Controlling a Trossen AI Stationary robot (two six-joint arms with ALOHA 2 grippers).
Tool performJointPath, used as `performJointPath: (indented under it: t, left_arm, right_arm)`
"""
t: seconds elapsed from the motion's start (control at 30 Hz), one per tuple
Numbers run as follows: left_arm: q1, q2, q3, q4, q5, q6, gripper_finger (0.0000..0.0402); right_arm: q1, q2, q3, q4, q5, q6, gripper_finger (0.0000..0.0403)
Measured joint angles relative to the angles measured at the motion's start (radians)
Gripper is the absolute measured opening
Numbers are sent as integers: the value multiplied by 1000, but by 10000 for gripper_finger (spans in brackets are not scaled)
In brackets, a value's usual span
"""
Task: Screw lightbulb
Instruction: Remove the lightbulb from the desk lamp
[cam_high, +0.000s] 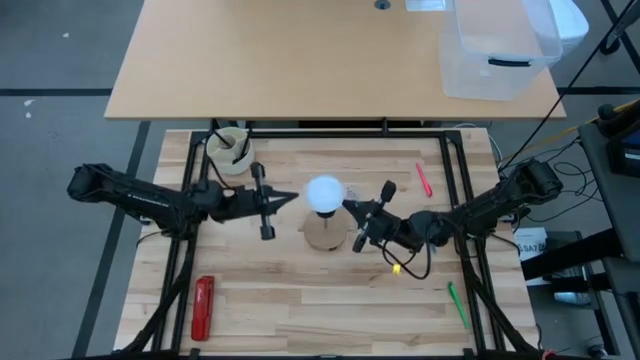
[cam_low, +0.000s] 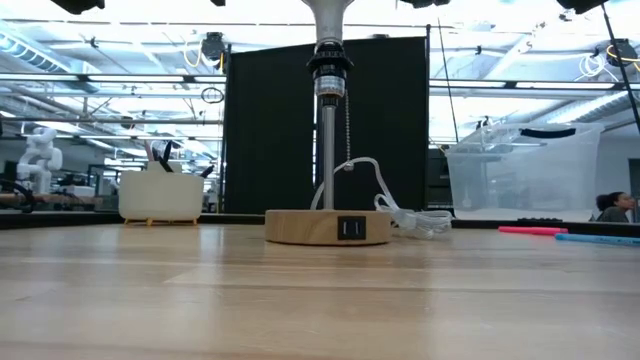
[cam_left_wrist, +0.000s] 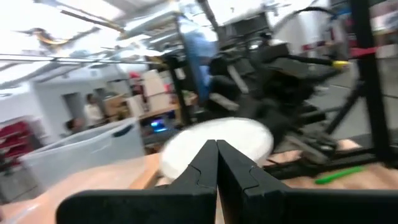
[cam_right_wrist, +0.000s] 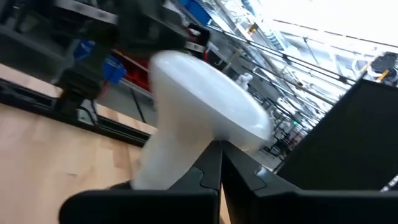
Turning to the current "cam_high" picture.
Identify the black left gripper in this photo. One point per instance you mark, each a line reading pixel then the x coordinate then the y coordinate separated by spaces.
pixel 235 205

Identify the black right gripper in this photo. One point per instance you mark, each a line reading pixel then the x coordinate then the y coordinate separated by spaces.
pixel 395 232

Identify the white lightbulb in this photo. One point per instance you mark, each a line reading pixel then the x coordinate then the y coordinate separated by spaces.
pixel 325 193

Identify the wooden base table lamp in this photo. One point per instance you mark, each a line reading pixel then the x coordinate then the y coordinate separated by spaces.
pixel 325 235

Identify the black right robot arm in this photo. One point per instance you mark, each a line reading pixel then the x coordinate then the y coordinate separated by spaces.
pixel 500 200

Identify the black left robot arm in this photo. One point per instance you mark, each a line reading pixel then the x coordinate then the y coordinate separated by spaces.
pixel 135 195

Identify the black marker pen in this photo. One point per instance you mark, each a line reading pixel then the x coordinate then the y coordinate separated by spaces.
pixel 223 140
pixel 244 145

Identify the white round pen cup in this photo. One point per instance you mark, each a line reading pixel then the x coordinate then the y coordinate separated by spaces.
pixel 225 157

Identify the pink pen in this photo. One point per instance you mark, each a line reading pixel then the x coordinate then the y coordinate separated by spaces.
pixel 424 179

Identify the green pen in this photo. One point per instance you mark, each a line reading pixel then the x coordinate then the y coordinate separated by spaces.
pixel 458 305

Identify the tan wooden desk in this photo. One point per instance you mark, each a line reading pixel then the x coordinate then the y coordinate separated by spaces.
pixel 300 60

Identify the white printed box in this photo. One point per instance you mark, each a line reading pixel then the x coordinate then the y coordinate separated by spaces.
pixel 532 247

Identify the clear plastic storage bin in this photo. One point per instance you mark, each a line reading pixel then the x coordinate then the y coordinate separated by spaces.
pixel 500 50

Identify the dark grey side table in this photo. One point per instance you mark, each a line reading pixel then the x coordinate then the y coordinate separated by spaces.
pixel 600 165

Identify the thin black pole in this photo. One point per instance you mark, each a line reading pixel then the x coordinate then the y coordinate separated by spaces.
pixel 575 80

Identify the white rounded object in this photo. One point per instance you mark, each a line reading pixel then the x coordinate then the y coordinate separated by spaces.
pixel 575 25

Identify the black aluminium table frame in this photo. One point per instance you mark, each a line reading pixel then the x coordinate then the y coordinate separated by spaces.
pixel 325 134

